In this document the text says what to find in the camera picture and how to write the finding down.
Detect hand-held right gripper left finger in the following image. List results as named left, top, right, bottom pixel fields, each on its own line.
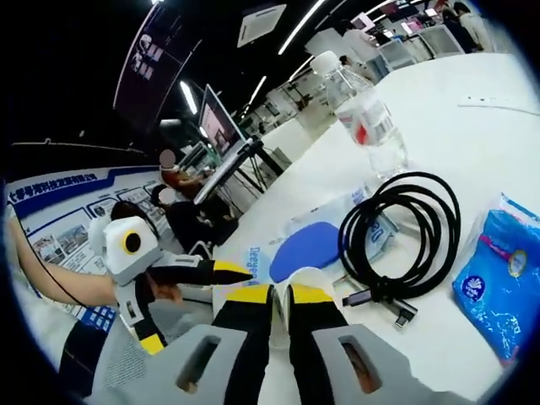
left=84, top=283, right=275, bottom=405

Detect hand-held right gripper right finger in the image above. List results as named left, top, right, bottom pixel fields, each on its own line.
left=284, top=283, right=417, bottom=405

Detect white paper cup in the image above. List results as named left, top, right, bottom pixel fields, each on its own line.
left=269, top=266, right=337, bottom=349

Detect packaged blue mouse pad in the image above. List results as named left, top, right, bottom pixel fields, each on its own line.
left=210, top=184, right=400, bottom=299

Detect blue tissue packet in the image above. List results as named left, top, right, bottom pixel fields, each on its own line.
left=451, top=192, right=540, bottom=366

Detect clear plastic water bottle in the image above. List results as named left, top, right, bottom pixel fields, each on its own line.
left=310, top=50, right=411, bottom=181

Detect person's left hand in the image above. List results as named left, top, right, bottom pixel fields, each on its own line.
left=147, top=281, right=184, bottom=305

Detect person's white shirt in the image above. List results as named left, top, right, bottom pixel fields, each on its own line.
left=10, top=269, right=106, bottom=400

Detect monitor on stand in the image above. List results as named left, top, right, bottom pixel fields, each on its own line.
left=197, top=84, right=248, bottom=159

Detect ceiling air conditioner vent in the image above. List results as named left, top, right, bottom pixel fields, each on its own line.
left=235, top=3, right=289, bottom=48

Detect white recessed power strip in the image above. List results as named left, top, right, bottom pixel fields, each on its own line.
left=457, top=94, right=540, bottom=109

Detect thin black wearable cable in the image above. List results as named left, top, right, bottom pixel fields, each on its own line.
left=15, top=234, right=88, bottom=307

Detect wall poster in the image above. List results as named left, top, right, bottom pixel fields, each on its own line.
left=3, top=165, right=170, bottom=331

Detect large dark wall screen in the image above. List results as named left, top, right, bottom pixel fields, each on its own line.
left=115, top=3, right=204, bottom=124

